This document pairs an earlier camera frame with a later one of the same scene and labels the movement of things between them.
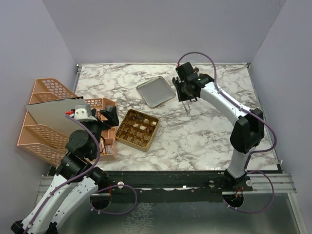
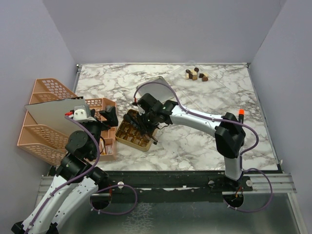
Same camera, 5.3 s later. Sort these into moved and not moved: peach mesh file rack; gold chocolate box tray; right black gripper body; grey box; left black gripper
Moved: right black gripper body
Not moved: peach mesh file rack; gold chocolate box tray; left black gripper; grey box
